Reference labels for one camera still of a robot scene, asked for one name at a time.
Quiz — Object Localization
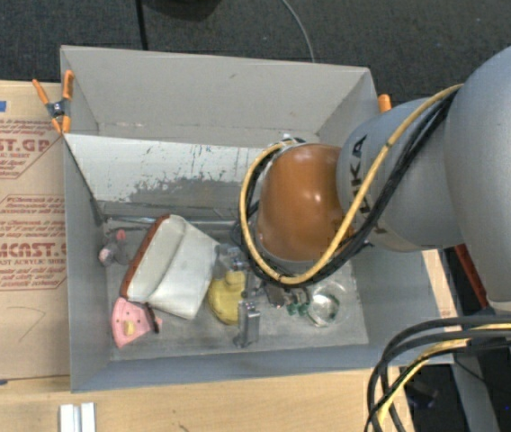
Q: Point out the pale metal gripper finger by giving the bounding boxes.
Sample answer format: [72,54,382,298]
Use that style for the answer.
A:
[214,243,247,275]
[232,300,263,349]

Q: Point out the yellow rubber duck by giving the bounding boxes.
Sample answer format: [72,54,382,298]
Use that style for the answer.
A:
[206,270,248,327]

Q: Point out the clear glass bowl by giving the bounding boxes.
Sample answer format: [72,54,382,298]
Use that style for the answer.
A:
[306,281,352,329]

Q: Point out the white pouch with red-brown trim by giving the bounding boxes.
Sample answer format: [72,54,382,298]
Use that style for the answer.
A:
[119,213,221,321]

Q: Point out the pink toy bird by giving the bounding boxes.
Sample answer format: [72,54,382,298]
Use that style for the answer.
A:
[111,296,164,350]

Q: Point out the grey toy mouse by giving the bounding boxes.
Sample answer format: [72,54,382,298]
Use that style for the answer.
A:
[97,228,131,268]

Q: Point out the grey metal bin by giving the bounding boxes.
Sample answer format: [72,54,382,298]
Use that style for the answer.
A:
[59,45,442,393]

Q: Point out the brown cardboard board red print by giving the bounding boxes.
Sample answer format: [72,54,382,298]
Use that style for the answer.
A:
[0,77,72,389]

